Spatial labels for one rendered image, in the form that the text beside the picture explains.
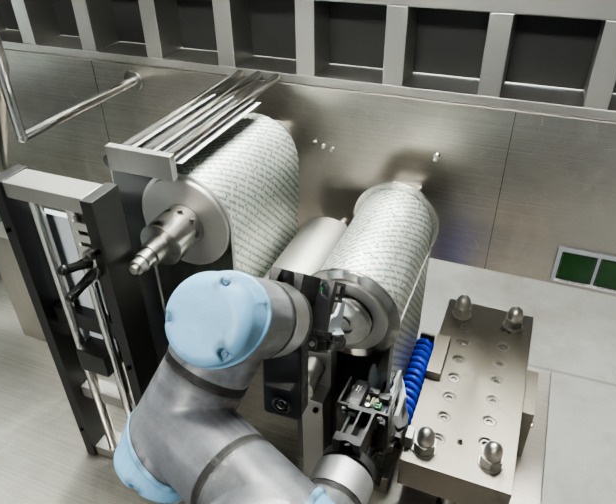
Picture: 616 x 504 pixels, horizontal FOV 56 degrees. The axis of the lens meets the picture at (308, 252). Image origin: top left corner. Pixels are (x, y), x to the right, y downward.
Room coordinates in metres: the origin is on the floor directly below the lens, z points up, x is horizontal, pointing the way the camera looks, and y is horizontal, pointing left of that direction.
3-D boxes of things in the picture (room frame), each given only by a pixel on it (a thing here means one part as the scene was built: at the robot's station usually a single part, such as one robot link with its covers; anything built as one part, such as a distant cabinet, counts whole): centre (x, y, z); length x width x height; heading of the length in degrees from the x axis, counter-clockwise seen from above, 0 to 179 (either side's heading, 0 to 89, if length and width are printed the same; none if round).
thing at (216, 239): (0.81, 0.13, 1.33); 0.25 x 0.14 x 0.14; 158
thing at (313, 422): (0.57, 0.00, 1.05); 0.06 x 0.05 x 0.31; 158
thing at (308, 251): (0.76, 0.01, 1.17); 0.26 x 0.12 x 0.12; 158
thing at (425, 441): (0.54, -0.17, 1.05); 0.04 x 0.04 x 0.04
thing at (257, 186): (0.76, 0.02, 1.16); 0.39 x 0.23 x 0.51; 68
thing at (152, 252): (0.62, 0.21, 1.33); 0.06 x 0.03 x 0.03; 158
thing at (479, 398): (0.68, -0.28, 1.00); 0.40 x 0.16 x 0.06; 158
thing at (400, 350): (0.70, -0.16, 1.12); 0.23 x 0.01 x 0.18; 157
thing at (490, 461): (0.51, -0.26, 1.05); 0.04 x 0.04 x 0.04
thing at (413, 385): (0.68, -0.18, 1.03); 0.21 x 0.04 x 0.03; 158
